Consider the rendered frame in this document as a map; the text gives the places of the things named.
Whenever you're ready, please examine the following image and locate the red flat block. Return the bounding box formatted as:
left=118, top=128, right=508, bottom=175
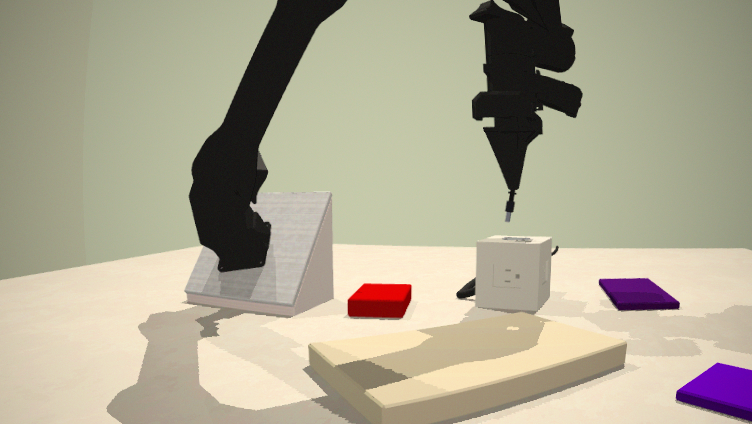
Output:
left=347, top=283, right=412, bottom=318

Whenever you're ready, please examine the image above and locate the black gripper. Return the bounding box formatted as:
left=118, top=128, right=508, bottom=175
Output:
left=472, top=54, right=543, bottom=190

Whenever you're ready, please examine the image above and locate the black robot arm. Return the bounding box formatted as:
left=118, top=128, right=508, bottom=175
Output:
left=188, top=0, right=583, bottom=273

